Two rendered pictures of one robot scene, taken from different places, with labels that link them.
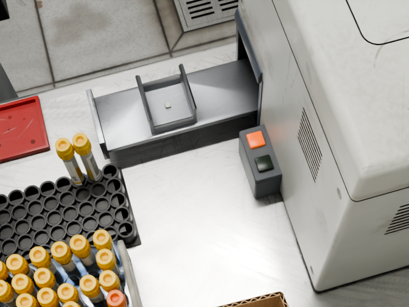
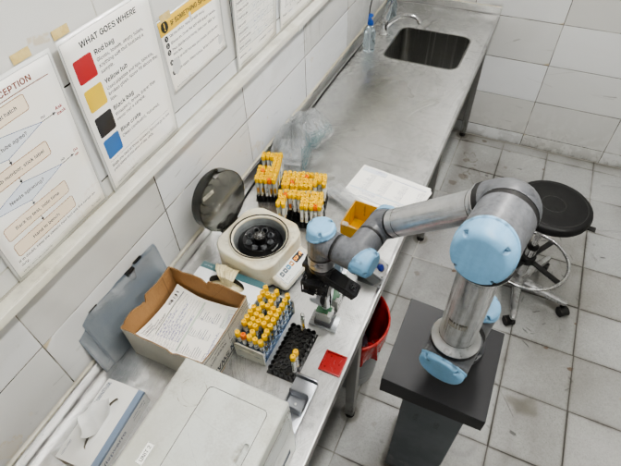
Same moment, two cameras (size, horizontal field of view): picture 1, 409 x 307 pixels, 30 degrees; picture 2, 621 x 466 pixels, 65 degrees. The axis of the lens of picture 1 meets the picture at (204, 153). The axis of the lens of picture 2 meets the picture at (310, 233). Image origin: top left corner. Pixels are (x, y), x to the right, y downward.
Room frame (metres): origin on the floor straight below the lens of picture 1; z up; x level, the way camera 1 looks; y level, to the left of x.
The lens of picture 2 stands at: (0.77, -0.35, 2.21)
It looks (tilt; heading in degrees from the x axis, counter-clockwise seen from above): 48 degrees down; 128
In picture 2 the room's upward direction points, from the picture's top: 2 degrees counter-clockwise
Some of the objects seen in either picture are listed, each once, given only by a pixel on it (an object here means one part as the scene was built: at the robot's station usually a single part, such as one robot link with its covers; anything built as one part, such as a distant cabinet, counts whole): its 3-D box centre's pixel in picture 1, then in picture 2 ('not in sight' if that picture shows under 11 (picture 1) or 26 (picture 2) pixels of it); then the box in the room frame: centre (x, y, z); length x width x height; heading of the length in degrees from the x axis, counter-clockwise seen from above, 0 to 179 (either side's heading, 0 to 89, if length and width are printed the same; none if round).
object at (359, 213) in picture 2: not in sight; (363, 226); (0.20, 0.69, 0.93); 0.13 x 0.13 x 0.10; 10
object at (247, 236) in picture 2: not in sight; (260, 241); (-0.04, 0.40, 0.97); 0.15 x 0.15 x 0.07
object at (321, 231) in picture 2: not in sight; (322, 239); (0.29, 0.31, 1.27); 0.09 x 0.08 x 0.11; 1
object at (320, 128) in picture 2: not in sight; (311, 123); (-0.32, 1.07, 0.94); 0.20 x 0.17 x 0.14; 83
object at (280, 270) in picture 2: not in sight; (264, 249); (-0.02, 0.40, 0.94); 0.30 x 0.24 x 0.12; 3
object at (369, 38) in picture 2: not in sight; (369, 32); (-0.52, 1.87, 0.97); 0.08 x 0.07 x 0.20; 105
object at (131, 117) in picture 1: (187, 97); (291, 410); (0.40, 0.01, 0.92); 0.21 x 0.07 x 0.05; 102
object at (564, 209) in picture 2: not in sight; (527, 249); (0.67, 1.52, 0.33); 0.52 x 0.51 x 0.65; 125
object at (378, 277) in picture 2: not in sight; (368, 267); (0.30, 0.55, 0.92); 0.13 x 0.07 x 0.08; 12
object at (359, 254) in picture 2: not in sight; (358, 252); (0.38, 0.33, 1.27); 0.11 x 0.11 x 0.08; 1
